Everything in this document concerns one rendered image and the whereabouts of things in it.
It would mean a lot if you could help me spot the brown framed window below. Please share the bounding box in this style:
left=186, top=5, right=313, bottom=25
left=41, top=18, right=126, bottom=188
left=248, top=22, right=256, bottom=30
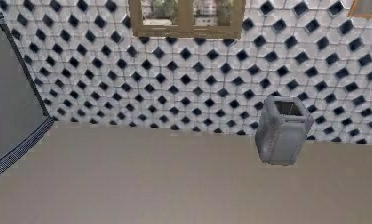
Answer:
left=128, top=0, right=247, bottom=40

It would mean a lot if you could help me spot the grey bin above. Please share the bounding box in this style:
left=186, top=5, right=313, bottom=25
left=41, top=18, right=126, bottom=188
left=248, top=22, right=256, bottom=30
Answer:
left=254, top=95, right=315, bottom=166

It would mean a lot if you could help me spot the brown framed picture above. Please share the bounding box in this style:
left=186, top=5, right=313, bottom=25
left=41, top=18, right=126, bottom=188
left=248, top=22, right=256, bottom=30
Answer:
left=347, top=0, right=372, bottom=19

